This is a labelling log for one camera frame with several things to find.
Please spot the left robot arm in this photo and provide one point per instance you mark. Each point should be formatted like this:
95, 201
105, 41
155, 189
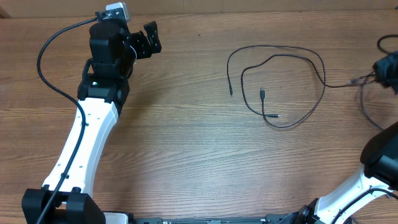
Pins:
66, 195

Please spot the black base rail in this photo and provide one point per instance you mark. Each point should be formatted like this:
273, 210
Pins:
214, 220

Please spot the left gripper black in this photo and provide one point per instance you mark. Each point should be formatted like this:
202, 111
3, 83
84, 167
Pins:
140, 39

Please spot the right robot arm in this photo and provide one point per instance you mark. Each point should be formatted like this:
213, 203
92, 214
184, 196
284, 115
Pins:
376, 176

